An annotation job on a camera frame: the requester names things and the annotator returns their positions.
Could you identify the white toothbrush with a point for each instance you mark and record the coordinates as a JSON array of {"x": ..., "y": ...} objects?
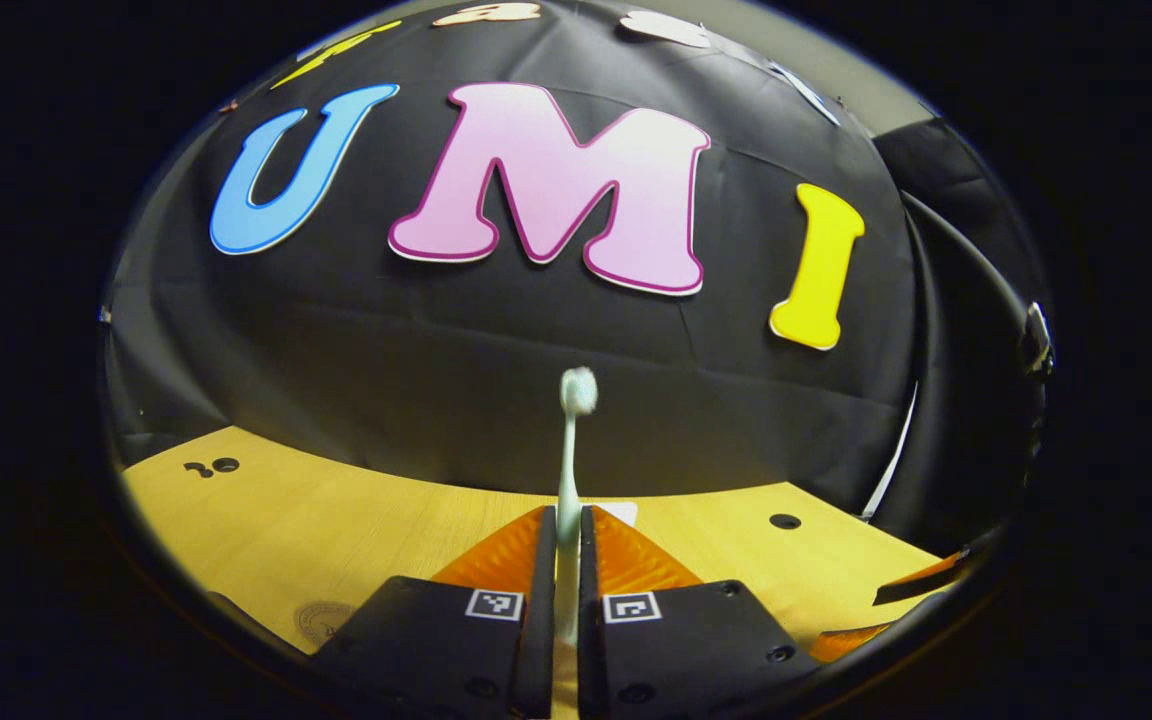
[{"x": 568, "y": 480}]

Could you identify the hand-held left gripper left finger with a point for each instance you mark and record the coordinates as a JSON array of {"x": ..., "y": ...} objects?
[{"x": 456, "y": 650}]

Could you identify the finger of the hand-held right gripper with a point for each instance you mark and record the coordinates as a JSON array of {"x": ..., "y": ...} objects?
[
  {"x": 851, "y": 643},
  {"x": 921, "y": 585}
]

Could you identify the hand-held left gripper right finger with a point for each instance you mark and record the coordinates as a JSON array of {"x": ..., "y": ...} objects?
[{"x": 686, "y": 650}]

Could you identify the round cork coaster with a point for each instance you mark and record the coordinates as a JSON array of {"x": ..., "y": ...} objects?
[{"x": 321, "y": 622}]

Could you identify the black backdrop cloth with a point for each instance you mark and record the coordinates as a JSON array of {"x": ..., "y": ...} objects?
[{"x": 436, "y": 350}]

